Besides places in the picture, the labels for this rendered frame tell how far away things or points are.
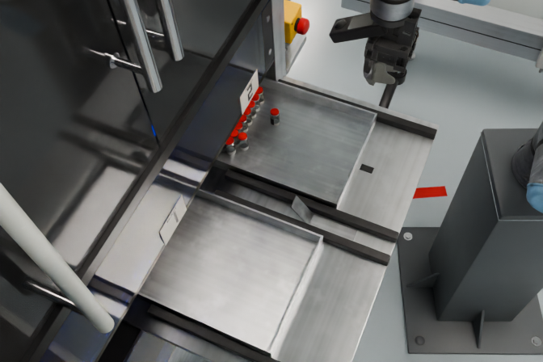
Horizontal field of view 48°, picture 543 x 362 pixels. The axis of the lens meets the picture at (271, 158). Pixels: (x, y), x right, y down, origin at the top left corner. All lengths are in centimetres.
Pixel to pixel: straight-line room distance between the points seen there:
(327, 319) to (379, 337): 93
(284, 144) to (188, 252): 34
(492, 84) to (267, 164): 158
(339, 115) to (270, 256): 40
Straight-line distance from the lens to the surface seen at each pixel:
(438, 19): 226
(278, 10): 136
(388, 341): 215
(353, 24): 115
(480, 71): 282
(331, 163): 138
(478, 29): 225
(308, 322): 123
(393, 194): 136
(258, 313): 123
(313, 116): 145
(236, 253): 128
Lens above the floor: 205
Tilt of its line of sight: 57 degrees down
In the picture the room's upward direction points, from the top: 4 degrees counter-clockwise
